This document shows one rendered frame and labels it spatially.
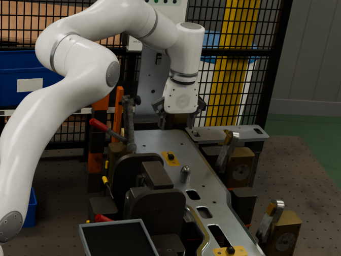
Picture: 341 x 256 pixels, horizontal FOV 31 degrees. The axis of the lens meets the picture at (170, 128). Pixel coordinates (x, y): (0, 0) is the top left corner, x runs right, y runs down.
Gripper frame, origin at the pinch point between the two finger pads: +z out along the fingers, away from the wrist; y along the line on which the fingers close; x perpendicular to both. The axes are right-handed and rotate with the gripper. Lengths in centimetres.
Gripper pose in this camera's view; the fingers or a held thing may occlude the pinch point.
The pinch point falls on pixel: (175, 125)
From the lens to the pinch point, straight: 187.1
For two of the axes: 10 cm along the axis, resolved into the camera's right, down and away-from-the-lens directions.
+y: 9.4, -0.3, 3.4
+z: -1.3, 8.9, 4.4
